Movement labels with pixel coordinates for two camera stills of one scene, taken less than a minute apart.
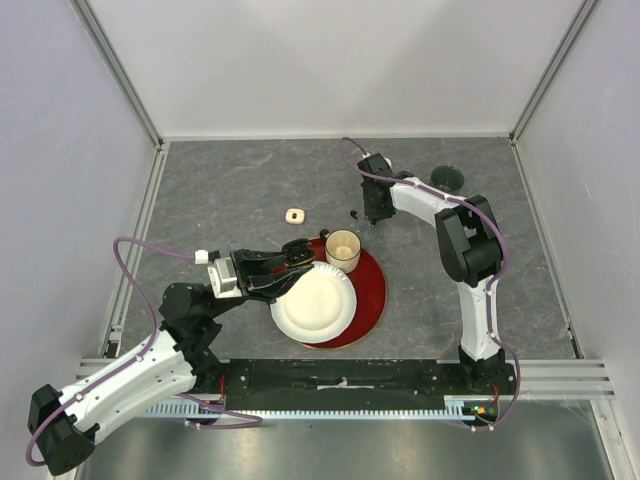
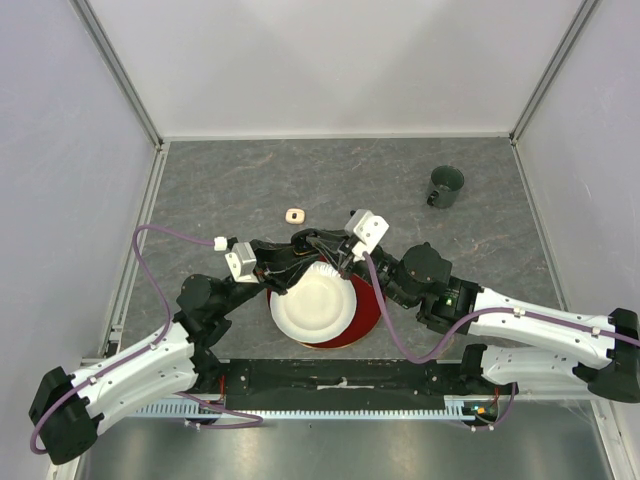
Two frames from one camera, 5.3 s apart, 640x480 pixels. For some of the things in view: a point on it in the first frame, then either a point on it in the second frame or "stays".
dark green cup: (447, 178) stays
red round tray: (370, 304) stays
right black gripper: (372, 213) → (335, 245)
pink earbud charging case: (295, 216) stays
